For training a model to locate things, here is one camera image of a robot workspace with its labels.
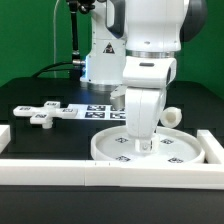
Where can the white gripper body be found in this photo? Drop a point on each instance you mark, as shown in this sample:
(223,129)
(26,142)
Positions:
(143,93)

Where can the white round table top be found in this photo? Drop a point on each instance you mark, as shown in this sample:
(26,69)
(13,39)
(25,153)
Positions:
(175,147)

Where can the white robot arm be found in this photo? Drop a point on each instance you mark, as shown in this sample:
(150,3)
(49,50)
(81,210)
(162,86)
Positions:
(133,53)

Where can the white U-shaped obstacle fence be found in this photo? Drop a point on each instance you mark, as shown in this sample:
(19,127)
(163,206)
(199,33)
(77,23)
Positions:
(107,173)

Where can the white marker sheet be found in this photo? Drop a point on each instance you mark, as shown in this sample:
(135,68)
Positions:
(97,112)

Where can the white cross-shaped table base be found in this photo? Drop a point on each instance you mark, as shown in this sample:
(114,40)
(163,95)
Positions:
(44,115)

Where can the black camera stand pole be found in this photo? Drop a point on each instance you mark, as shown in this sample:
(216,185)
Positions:
(83,6)

